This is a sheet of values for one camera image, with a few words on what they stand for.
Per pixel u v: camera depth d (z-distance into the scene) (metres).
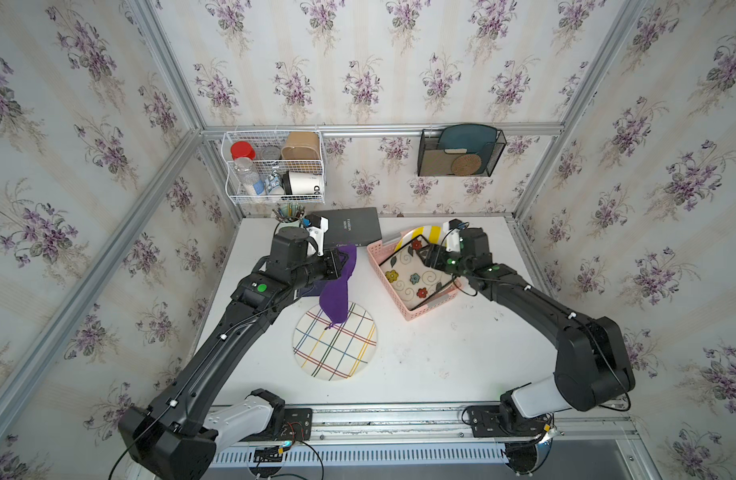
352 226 1.14
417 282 0.96
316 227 0.62
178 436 0.36
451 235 0.70
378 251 1.04
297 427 0.72
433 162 0.96
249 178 0.87
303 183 0.93
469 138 0.92
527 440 0.71
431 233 1.01
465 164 0.98
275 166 0.93
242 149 0.91
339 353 0.84
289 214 1.04
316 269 0.59
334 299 0.72
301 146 0.88
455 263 0.73
